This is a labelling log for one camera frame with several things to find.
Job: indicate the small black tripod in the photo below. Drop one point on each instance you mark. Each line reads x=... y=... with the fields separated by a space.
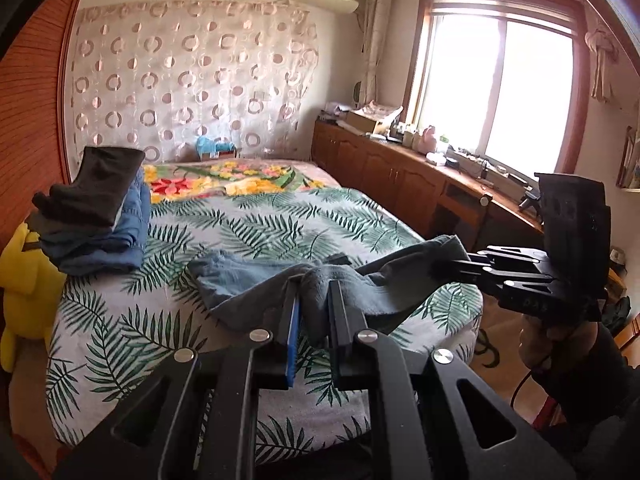
x=529 y=199

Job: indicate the round mirror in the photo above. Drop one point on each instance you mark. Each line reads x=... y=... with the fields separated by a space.
x=358 y=95

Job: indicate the circle pattern wall curtain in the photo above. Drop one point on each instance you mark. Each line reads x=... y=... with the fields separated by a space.
x=190 y=85

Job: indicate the brown cardboard box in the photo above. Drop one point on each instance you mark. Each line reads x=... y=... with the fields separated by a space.
x=360 y=121

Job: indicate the wooden slatted wardrobe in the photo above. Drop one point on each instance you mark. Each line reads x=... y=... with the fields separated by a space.
x=30 y=135

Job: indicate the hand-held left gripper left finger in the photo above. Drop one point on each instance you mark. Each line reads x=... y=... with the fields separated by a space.
x=292 y=335

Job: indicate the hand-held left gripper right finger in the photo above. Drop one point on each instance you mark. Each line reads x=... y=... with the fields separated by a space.
x=337 y=330

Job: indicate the blue plastic bag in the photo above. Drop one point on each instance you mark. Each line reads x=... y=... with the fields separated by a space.
x=207 y=147

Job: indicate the person's right hand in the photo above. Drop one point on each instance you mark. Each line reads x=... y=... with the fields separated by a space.
x=540 y=345

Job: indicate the blue folded jeans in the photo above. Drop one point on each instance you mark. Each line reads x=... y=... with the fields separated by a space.
x=125 y=240

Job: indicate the tied pink curtain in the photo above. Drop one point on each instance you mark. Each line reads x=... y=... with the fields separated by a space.
x=602 y=60

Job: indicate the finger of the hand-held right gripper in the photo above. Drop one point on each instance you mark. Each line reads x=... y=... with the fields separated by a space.
x=500 y=275
x=520 y=256

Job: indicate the blue denim short pants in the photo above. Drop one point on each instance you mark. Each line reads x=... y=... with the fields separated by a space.
x=240 y=280

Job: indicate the narrow patterned window curtain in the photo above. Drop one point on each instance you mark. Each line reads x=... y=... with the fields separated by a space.
x=377 y=45

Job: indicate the small cardboard box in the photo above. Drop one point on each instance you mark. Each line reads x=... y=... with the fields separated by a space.
x=227 y=152

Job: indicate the black folded pants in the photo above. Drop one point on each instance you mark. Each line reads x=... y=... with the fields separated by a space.
x=90 y=190

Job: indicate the floral blanket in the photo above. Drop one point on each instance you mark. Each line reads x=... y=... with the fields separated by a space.
x=250 y=180

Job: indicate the person's right forearm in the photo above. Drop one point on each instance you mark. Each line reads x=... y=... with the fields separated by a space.
x=595 y=370

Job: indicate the yellow plush toy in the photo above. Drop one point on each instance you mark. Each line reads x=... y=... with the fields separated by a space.
x=25 y=300

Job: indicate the wooden frame window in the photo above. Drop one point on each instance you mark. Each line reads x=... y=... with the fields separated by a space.
x=500 y=85

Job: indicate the long wooden cabinet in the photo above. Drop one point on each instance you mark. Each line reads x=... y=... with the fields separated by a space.
x=380 y=175

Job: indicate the printed paper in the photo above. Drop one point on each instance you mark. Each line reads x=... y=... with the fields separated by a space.
x=382 y=110

